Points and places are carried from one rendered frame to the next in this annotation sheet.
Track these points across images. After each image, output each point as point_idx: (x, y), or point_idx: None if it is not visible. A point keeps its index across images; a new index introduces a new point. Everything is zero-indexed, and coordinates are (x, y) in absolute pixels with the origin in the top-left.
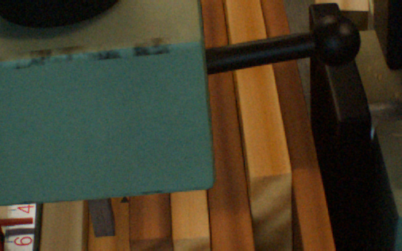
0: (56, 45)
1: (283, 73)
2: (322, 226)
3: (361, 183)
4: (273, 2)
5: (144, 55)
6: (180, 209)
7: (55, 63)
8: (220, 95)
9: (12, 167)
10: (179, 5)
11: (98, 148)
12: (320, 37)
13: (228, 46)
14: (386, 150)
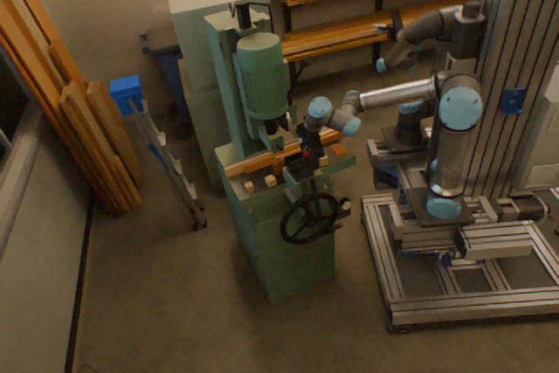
0: (265, 134)
1: None
2: (277, 162)
3: (286, 164)
4: (309, 150)
5: (267, 139)
6: (278, 155)
7: (265, 135)
8: None
9: (264, 141)
10: (272, 138)
11: (266, 143)
12: (279, 148)
13: (278, 144)
14: None
